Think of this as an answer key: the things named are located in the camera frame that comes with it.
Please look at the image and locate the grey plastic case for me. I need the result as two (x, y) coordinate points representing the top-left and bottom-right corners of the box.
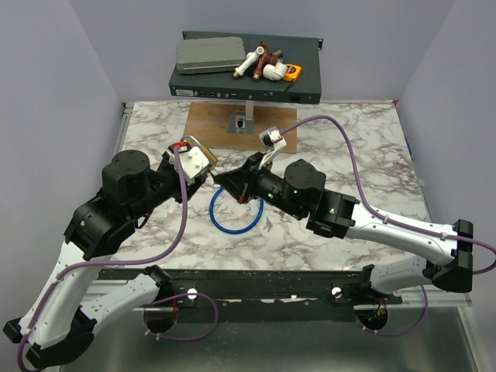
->
(176, 36), (246, 74)

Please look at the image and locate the aluminium frame profile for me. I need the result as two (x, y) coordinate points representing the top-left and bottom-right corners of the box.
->
(61, 277), (474, 311)

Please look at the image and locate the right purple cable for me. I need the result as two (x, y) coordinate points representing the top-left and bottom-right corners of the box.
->
(278, 114), (496, 337)

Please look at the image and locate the yellow tape measure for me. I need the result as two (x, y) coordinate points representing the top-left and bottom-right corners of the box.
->
(283, 64), (303, 82)

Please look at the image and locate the white elbow pipe fitting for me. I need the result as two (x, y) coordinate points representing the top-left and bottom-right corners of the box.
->
(263, 63), (288, 81)

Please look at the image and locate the silver key bunch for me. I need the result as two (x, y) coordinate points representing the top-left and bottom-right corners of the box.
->
(278, 212), (292, 223)

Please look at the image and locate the brown pipe fitting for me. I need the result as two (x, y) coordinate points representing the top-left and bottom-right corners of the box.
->
(253, 41), (279, 81)

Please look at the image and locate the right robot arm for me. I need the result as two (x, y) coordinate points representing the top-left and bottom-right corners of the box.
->
(213, 153), (473, 304)

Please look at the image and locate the white straight pipe fitting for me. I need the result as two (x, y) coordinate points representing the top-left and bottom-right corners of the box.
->
(233, 46), (265, 78)

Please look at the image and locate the blue cable lock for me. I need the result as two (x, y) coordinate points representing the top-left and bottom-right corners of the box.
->
(208, 188), (265, 235)

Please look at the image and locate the brass padlock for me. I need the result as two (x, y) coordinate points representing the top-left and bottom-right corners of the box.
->
(181, 135), (218, 170)

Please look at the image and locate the dark teal rack device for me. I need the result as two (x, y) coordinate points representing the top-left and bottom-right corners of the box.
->
(169, 33), (322, 105)

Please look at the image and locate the wooden board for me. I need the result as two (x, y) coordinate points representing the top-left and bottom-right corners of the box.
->
(184, 102), (298, 153)

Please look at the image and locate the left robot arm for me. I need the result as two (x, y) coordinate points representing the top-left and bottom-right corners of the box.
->
(3, 142), (216, 371)

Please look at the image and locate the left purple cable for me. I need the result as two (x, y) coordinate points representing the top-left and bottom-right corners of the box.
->
(18, 149), (220, 372)

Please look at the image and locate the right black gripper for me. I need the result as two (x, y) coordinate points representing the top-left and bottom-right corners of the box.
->
(214, 153), (304, 220)

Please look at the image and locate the purple cable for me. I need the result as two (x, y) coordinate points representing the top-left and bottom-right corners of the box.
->
(278, 114), (496, 337)
(18, 149), (220, 372)

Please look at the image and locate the metal stand post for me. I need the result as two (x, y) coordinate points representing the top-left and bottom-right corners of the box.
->
(228, 101), (255, 135)

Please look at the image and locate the black mounting rail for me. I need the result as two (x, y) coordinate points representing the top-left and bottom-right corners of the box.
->
(96, 267), (404, 325)

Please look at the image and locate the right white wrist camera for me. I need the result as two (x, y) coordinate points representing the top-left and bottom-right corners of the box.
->
(259, 126), (287, 169)

